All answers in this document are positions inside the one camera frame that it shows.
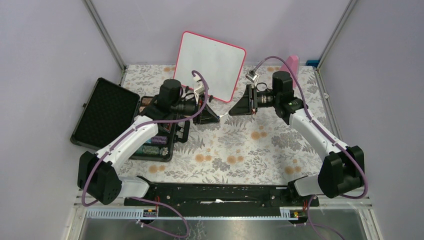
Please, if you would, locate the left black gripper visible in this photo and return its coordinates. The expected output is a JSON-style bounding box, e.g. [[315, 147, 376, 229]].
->
[[170, 93, 220, 126]]

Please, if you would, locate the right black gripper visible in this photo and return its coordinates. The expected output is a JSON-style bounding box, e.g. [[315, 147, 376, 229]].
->
[[228, 84, 280, 117]]

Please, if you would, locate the white blue marker pen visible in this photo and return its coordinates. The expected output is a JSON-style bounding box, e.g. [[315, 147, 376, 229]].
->
[[218, 112, 229, 119]]

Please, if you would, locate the pink framed whiteboard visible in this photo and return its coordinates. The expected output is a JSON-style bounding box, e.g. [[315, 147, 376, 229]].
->
[[173, 31, 247, 103]]

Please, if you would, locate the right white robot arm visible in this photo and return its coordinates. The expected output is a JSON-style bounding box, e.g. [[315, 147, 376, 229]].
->
[[228, 71, 366, 206]]

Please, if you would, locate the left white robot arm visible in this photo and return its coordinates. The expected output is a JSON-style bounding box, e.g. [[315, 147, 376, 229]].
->
[[77, 73, 209, 207]]

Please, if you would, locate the floral table mat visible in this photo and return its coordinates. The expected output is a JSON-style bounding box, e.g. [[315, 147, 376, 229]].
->
[[118, 64, 331, 185]]

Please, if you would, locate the pink eraser block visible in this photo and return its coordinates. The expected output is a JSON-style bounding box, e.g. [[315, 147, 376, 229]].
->
[[279, 54, 300, 80]]

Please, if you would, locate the blue corner object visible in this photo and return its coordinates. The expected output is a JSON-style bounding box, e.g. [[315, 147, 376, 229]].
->
[[305, 59, 320, 68]]

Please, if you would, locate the open black case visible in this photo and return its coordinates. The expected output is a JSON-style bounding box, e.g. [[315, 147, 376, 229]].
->
[[70, 78, 190, 162]]

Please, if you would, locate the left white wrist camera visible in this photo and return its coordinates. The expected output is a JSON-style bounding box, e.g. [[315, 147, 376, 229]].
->
[[192, 75, 205, 102]]

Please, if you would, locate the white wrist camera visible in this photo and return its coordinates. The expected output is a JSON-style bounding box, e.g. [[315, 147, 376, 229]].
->
[[245, 70, 259, 84], [192, 75, 205, 102]]

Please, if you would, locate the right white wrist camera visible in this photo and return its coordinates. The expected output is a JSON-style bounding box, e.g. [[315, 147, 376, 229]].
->
[[245, 70, 259, 84]]

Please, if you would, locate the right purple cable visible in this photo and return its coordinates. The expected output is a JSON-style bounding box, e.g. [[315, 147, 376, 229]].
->
[[253, 55, 369, 240]]

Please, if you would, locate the purple cable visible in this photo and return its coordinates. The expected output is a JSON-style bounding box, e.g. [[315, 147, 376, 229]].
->
[[253, 55, 369, 240], [80, 70, 210, 239]]

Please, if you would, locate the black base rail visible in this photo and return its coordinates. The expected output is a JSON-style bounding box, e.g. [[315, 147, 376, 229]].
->
[[124, 182, 320, 218]]

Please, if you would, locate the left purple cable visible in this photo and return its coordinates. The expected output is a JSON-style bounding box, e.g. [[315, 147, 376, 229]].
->
[[80, 70, 210, 239]]

